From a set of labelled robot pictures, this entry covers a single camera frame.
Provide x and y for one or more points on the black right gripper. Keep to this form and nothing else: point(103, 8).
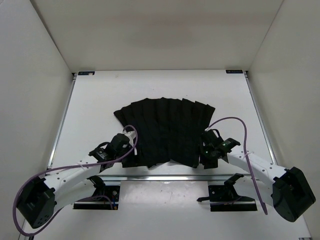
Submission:
point(209, 164)

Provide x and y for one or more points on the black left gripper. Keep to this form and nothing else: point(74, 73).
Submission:
point(133, 162)

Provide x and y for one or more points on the black pleated skirt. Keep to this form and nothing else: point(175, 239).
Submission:
point(168, 129)

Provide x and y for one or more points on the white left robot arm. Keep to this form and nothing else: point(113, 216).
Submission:
point(46, 193)

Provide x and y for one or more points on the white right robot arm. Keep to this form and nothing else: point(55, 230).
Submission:
point(286, 190)

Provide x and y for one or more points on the dark right corner label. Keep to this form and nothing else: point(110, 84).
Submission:
point(234, 71)

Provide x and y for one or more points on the dark corner label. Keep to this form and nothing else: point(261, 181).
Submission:
point(86, 73)
point(234, 71)

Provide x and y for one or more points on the dark left corner label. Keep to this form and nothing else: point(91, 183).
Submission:
point(86, 73)

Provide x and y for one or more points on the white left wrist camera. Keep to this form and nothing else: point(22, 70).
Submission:
point(133, 140)

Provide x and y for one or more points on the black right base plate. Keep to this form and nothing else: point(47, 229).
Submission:
point(224, 198)

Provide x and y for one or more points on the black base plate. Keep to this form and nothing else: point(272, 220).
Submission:
point(224, 198)
point(106, 198)

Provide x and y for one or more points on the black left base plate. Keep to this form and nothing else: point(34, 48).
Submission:
point(106, 198)

